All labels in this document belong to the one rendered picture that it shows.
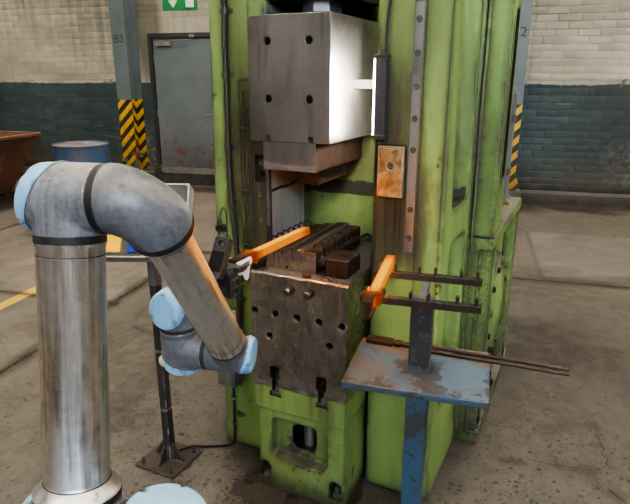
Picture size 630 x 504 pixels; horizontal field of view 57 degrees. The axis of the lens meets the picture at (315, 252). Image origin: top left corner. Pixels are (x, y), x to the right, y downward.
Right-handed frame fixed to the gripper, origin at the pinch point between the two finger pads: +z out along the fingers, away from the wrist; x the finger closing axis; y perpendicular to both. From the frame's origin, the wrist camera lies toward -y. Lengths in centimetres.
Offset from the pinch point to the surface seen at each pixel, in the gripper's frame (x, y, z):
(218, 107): -43, -37, 53
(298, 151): -2.2, -24.6, 38.9
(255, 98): -18, -41, 39
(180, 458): -57, 106, 28
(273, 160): -11.8, -21.1, 38.9
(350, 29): 10, -63, 55
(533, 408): 74, 112, 137
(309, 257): 1.3, 11.8, 38.1
